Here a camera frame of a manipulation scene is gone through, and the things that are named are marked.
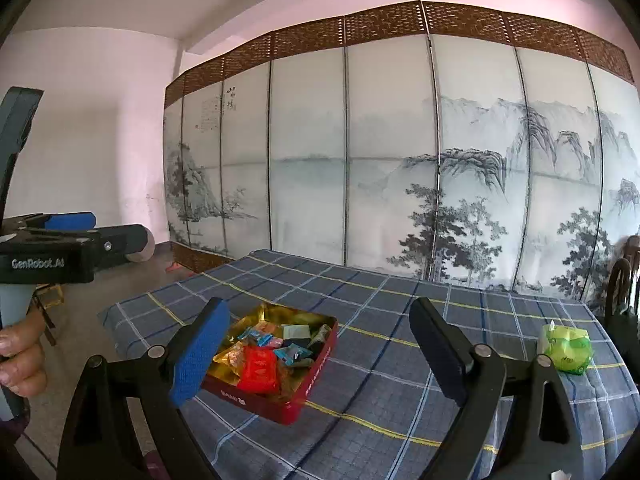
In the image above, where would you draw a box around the red candy packet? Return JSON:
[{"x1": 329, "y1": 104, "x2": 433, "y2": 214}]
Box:
[{"x1": 237, "y1": 347, "x2": 280, "y2": 393}]

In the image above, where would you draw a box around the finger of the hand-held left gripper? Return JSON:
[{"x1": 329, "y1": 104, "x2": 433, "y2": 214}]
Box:
[
  {"x1": 5, "y1": 212, "x2": 97, "y2": 235},
  {"x1": 25, "y1": 224, "x2": 150, "y2": 273}
]

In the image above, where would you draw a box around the blue plaid tablecloth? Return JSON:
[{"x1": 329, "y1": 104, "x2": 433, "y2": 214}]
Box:
[{"x1": 97, "y1": 249, "x2": 640, "y2": 480}]

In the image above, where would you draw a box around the round beige object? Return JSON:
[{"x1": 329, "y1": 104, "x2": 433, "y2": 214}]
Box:
[{"x1": 125, "y1": 227, "x2": 154, "y2": 264}]

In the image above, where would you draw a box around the painted folding screen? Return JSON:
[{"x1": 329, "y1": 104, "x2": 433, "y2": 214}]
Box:
[{"x1": 163, "y1": 0, "x2": 640, "y2": 306}]

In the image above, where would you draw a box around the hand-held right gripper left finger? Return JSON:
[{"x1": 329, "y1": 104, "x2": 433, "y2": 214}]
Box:
[{"x1": 57, "y1": 297, "x2": 231, "y2": 480}]

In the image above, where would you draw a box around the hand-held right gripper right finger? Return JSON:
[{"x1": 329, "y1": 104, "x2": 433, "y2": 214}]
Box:
[{"x1": 409, "y1": 297, "x2": 586, "y2": 480}]

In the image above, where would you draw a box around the dark wooden chair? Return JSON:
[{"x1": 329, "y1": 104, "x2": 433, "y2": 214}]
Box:
[{"x1": 604, "y1": 235, "x2": 640, "y2": 333}]

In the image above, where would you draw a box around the person's left hand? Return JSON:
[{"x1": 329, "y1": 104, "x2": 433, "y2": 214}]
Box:
[{"x1": 0, "y1": 306, "x2": 49, "y2": 401}]

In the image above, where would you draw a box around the fried twist snack bag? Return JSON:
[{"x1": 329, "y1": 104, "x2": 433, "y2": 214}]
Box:
[
  {"x1": 213, "y1": 342, "x2": 251, "y2": 378},
  {"x1": 274, "y1": 362, "x2": 313, "y2": 403}
]

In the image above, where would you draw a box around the green tissue pack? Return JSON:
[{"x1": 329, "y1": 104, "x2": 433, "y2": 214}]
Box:
[{"x1": 537, "y1": 321, "x2": 593, "y2": 376}]

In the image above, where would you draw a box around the red and gold tin box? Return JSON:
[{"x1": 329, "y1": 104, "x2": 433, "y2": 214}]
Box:
[{"x1": 200, "y1": 302, "x2": 339, "y2": 426}]

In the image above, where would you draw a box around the small wooden stool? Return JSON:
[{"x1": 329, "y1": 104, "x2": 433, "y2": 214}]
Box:
[{"x1": 30, "y1": 284, "x2": 66, "y2": 346}]

